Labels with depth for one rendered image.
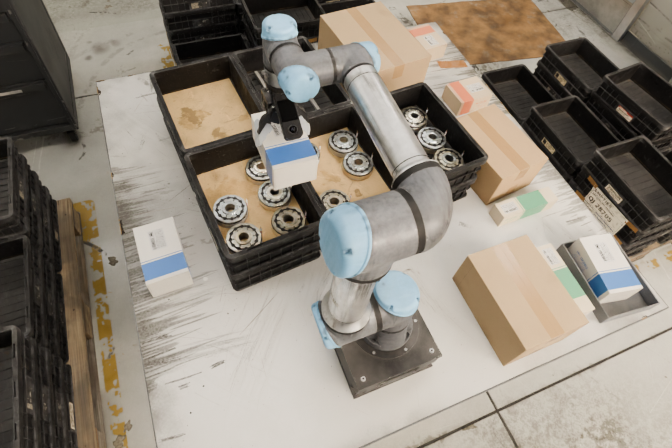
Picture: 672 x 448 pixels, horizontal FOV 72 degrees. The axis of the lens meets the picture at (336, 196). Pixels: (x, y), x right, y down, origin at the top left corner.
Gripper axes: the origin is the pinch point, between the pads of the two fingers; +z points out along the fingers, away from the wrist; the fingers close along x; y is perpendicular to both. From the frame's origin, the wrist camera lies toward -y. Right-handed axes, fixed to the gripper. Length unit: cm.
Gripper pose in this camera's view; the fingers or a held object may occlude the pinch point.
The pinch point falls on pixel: (283, 142)
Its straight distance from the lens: 124.8
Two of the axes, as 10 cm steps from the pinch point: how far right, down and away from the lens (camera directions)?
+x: -9.2, 2.6, -2.8
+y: -3.7, -7.7, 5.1
